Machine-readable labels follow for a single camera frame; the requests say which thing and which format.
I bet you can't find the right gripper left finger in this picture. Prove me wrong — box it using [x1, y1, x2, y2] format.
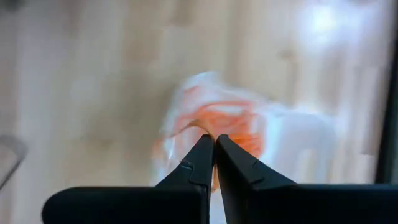
[41, 134, 216, 224]

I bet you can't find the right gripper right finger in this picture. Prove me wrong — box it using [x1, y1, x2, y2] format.
[215, 134, 398, 224]

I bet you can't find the white plastic basket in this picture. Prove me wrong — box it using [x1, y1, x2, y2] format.
[150, 70, 340, 224]

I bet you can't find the orange mesh object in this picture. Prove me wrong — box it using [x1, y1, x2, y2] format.
[217, 124, 265, 159]

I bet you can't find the dark brown rubber band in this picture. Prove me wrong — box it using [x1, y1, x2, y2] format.
[0, 134, 29, 191]

